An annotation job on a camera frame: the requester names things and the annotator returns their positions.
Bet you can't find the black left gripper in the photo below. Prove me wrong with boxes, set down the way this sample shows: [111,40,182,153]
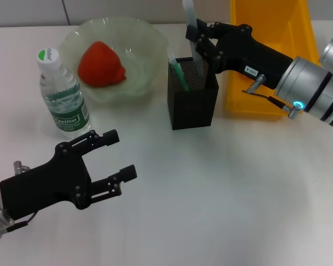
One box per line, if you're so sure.
[0,129,138,220]

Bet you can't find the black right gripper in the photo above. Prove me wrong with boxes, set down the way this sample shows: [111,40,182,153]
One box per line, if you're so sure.
[185,18,294,90]

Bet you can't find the grey marker pen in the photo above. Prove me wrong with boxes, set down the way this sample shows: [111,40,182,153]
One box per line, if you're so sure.
[182,0,208,80]

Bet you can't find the green utility knife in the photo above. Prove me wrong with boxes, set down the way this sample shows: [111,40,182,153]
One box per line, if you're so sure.
[168,53,190,91]

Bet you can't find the clear green-label water bottle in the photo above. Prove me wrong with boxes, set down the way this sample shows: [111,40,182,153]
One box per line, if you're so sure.
[36,47,92,140]

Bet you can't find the red plush fruit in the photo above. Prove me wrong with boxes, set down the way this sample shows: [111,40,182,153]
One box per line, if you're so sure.
[77,40,128,88]

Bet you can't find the pale green glass fruit plate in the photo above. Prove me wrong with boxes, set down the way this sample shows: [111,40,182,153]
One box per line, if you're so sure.
[58,17,170,105]

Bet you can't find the black mesh pen holder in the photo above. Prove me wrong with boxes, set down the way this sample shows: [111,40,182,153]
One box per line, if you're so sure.
[166,56,220,131]

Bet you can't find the yellow plastic bin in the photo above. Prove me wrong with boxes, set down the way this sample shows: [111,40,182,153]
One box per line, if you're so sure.
[225,0,321,120]

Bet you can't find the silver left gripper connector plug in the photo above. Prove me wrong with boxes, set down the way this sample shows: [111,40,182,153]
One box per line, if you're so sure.
[13,160,32,176]

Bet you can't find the right gripper cable with plug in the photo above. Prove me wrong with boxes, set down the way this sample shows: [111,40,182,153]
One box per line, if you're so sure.
[241,74,305,120]

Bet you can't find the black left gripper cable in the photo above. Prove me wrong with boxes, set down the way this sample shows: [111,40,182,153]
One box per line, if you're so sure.
[5,210,40,234]

